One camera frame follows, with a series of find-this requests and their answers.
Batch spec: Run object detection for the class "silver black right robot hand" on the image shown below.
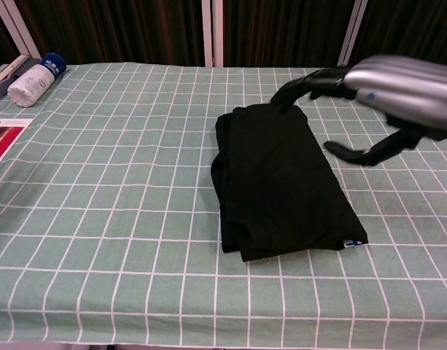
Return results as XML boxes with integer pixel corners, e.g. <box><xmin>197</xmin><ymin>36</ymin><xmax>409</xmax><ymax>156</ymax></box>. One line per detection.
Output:
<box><xmin>270</xmin><ymin>55</ymin><xmax>447</xmax><ymax>168</ymax></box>

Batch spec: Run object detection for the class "black t-shirt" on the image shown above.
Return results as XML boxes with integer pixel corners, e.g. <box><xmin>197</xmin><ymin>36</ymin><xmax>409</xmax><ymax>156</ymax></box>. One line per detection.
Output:
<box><xmin>210</xmin><ymin>104</ymin><xmax>369</xmax><ymax>263</ymax></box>

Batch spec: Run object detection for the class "green checked tablecloth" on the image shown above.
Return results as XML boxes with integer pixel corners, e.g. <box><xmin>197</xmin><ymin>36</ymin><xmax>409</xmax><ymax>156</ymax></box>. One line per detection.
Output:
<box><xmin>0</xmin><ymin>61</ymin><xmax>447</xmax><ymax>347</ymax></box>

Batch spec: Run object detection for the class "white bottle blue cap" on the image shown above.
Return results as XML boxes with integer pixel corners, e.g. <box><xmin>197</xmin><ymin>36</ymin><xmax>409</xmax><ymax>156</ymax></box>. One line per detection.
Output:
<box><xmin>7</xmin><ymin>52</ymin><xmax>67</xmax><ymax>108</ymax></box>

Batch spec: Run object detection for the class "printed photo card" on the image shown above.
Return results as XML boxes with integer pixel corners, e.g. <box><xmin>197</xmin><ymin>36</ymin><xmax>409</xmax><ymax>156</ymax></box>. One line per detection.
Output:
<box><xmin>0</xmin><ymin>118</ymin><xmax>35</xmax><ymax>168</ymax></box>

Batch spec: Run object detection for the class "white frame post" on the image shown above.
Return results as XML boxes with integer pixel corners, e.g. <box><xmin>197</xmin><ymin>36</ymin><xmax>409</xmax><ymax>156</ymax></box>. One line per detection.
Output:
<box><xmin>201</xmin><ymin>0</ymin><xmax>224</xmax><ymax>67</ymax></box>
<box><xmin>2</xmin><ymin>0</ymin><xmax>40</xmax><ymax>59</ymax></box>
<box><xmin>338</xmin><ymin>0</ymin><xmax>368</xmax><ymax>69</ymax></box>

